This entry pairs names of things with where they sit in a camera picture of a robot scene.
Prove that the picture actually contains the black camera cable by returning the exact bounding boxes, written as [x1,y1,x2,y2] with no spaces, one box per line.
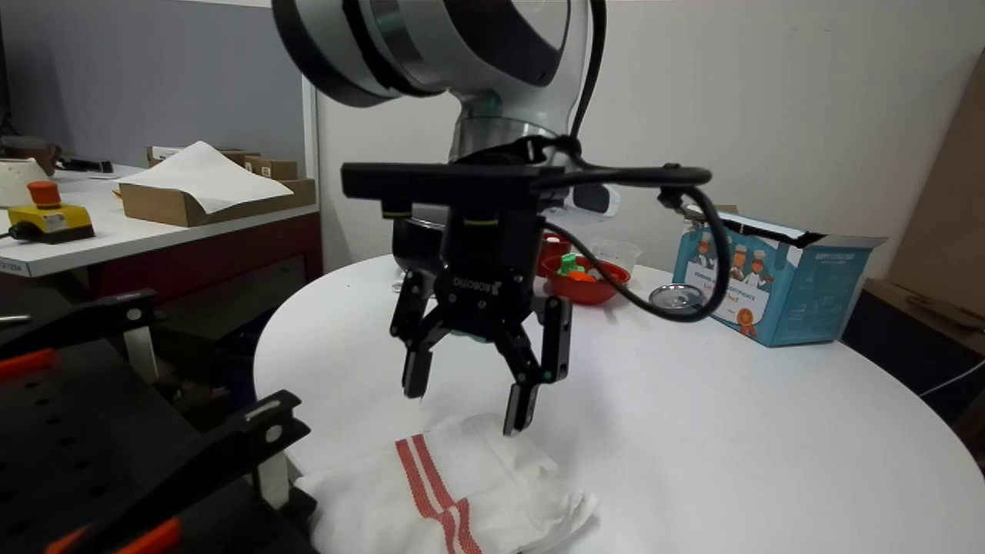
[539,0,734,328]

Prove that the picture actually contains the red bowl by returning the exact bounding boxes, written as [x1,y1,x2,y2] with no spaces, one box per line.
[539,257,634,307]

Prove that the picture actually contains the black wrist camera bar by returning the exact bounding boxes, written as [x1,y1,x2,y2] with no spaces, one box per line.
[340,156,714,223]

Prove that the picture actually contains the small black desk item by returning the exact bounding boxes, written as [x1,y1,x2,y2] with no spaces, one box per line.
[55,155,116,176]

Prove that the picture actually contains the thin white cable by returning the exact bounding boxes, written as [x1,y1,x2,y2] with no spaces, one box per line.
[918,357,985,403]

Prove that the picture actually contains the white desk with red front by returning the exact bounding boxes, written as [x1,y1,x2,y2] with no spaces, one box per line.
[0,164,326,310]

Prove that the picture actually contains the black perforated stand frame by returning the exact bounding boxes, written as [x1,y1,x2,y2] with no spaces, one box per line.
[0,335,271,554]

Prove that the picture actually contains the grey partition panel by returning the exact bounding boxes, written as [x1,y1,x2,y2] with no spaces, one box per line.
[0,0,317,183]

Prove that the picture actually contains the red mug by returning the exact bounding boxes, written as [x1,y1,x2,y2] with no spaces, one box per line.
[535,231,575,277]

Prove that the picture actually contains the large brown cardboard sheet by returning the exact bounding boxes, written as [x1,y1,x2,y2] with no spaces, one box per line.
[888,48,985,321]

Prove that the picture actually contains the blue printed cardboard box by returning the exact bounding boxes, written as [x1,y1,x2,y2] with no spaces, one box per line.
[671,205,888,350]

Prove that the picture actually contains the black cooking pot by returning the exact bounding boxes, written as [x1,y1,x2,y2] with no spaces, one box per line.
[391,214,454,274]

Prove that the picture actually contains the open cardboard box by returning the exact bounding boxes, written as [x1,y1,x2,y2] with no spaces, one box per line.
[116,138,299,219]

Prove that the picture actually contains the white towel with red stripes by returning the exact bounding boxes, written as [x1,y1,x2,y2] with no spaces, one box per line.
[296,409,604,554]

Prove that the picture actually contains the shallow brown cardboard tray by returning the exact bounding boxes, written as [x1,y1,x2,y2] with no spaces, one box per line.
[113,176,321,231]

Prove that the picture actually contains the small orange block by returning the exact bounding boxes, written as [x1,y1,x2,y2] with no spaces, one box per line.
[26,178,65,214]

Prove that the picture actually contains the yellow and black device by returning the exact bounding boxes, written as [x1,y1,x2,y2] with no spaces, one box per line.
[7,200,99,245]

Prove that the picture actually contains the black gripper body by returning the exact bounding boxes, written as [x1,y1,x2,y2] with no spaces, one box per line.
[426,209,547,343]

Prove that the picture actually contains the white rounded object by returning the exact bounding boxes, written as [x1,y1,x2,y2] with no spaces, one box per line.
[0,155,52,214]

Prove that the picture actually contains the round silver metal strainer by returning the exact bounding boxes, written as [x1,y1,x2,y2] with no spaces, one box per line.
[647,284,708,318]

